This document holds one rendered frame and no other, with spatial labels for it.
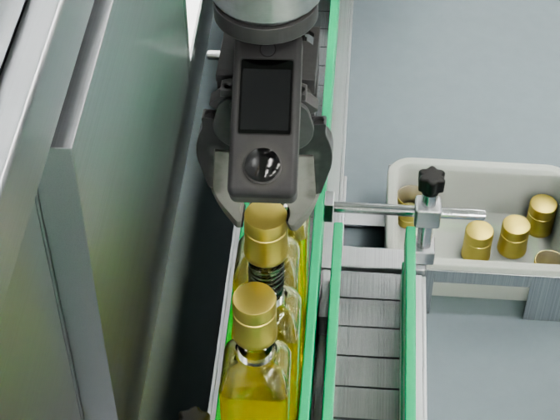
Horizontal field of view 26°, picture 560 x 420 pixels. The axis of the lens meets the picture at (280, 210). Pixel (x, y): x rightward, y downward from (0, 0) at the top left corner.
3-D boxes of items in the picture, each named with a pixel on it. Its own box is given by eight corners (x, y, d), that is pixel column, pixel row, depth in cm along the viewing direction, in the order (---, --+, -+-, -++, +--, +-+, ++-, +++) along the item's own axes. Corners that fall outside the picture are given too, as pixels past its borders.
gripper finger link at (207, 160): (254, 179, 93) (271, 96, 87) (252, 196, 92) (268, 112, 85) (193, 168, 93) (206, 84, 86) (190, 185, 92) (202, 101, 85)
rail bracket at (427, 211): (323, 240, 134) (326, 158, 125) (477, 248, 133) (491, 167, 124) (322, 261, 132) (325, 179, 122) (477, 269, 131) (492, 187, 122)
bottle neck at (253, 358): (238, 336, 98) (237, 297, 95) (275, 337, 98) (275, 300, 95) (235, 365, 96) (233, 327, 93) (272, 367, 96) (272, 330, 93)
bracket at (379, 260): (337, 282, 139) (340, 240, 134) (421, 287, 138) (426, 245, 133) (336, 306, 136) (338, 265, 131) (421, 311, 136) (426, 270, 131)
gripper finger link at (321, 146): (340, 179, 92) (325, 92, 86) (339, 194, 91) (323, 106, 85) (278, 182, 93) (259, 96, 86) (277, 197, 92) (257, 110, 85)
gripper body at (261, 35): (322, 87, 93) (327, -44, 85) (315, 165, 88) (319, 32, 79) (223, 82, 94) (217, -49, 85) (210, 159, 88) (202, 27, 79)
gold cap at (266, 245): (246, 233, 98) (245, 196, 95) (290, 237, 98) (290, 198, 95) (242, 267, 96) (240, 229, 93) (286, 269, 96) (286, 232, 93)
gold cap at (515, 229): (524, 238, 149) (530, 213, 146) (527, 260, 147) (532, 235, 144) (495, 237, 149) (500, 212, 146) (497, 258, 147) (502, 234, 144)
